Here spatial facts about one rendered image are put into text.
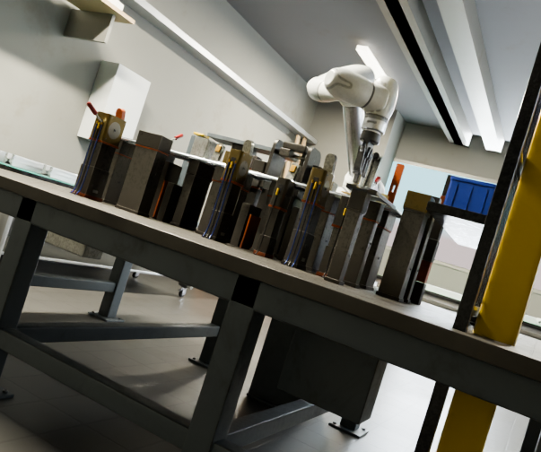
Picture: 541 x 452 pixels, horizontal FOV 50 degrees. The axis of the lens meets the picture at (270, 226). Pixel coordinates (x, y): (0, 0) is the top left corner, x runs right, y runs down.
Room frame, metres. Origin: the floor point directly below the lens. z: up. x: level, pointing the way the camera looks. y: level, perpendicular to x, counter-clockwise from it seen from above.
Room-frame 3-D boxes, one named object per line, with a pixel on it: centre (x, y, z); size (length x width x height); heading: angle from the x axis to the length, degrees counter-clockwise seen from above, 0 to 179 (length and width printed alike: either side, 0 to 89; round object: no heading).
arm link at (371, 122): (2.15, -0.26, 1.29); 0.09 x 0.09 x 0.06
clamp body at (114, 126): (2.42, 0.78, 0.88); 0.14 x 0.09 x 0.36; 155
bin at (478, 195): (2.04, -0.69, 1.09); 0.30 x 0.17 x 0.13; 146
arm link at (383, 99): (2.14, -0.25, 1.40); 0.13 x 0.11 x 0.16; 115
